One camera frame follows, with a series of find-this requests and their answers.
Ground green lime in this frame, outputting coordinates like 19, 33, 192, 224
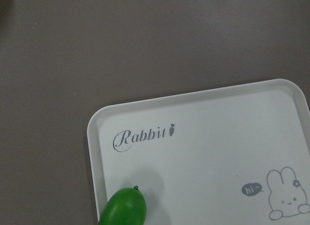
98, 185, 147, 225

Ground beige rabbit tray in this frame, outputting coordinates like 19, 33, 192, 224
87, 79, 310, 225

